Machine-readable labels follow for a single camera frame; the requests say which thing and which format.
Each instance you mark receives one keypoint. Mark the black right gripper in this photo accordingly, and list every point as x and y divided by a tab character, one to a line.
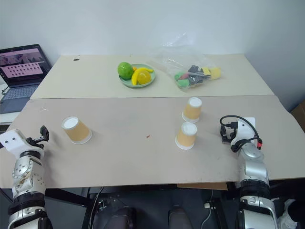
231	132

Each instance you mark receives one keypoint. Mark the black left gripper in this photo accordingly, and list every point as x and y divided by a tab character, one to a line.
33	143

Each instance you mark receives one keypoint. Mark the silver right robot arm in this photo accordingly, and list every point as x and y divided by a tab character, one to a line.
255	181

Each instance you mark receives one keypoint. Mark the brown paper cup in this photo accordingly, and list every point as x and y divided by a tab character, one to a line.
187	136
77	131
192	110

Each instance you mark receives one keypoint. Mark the brown cardboard sheet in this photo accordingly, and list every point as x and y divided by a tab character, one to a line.
202	186

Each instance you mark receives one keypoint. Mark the yellow sponge block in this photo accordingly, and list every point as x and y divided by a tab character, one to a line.
214	72

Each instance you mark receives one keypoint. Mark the black toy pieces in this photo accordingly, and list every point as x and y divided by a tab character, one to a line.
196	74

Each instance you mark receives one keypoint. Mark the grey open laptop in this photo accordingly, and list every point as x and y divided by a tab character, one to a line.
19	71

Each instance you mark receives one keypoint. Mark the green toy pieces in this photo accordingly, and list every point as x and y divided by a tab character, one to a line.
182	81

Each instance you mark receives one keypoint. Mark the brown cardboard box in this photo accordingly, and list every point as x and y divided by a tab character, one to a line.
299	114

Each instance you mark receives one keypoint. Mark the clear plastic bag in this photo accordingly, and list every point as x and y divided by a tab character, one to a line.
176	59

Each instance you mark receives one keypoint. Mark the light green plate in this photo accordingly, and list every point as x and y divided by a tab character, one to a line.
147	82

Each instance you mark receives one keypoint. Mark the yellow round toy fruit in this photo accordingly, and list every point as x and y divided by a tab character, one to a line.
143	77

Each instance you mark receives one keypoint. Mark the white crumpled plastic bag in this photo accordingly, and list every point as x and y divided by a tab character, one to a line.
287	214

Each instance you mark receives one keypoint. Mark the green toy apple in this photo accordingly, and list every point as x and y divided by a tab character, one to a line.
125	69

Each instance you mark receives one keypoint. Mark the yellow toy banana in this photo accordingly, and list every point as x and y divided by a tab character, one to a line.
137	75

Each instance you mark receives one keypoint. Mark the small orange toy fruit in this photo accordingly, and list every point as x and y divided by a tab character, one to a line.
135	68

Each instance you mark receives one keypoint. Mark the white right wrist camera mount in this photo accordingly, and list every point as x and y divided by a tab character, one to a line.
244	130

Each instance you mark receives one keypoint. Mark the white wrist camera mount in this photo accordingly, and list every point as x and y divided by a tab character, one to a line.
244	130
12	141

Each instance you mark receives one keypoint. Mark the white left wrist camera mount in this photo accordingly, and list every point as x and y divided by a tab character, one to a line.
12	141

